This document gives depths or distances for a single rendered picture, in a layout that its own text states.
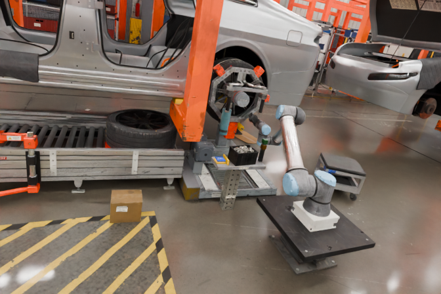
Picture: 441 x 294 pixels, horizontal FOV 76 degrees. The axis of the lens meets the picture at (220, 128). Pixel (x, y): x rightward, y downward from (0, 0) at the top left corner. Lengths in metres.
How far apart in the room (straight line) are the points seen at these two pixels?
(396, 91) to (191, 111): 3.15
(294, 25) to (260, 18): 0.39
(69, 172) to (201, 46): 1.42
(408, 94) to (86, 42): 4.00
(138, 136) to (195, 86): 0.68
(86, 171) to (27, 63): 0.97
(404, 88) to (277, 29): 2.26
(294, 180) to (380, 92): 2.96
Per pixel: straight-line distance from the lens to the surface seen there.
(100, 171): 2.54
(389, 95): 4.66
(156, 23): 4.89
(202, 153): 2.66
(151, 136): 2.54
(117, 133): 2.62
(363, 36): 6.83
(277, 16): 3.04
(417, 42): 5.70
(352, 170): 3.19
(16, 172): 2.62
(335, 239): 2.15
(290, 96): 3.28
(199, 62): 2.22
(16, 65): 2.78
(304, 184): 1.97
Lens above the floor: 1.49
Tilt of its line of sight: 20 degrees down
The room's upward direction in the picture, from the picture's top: 11 degrees clockwise
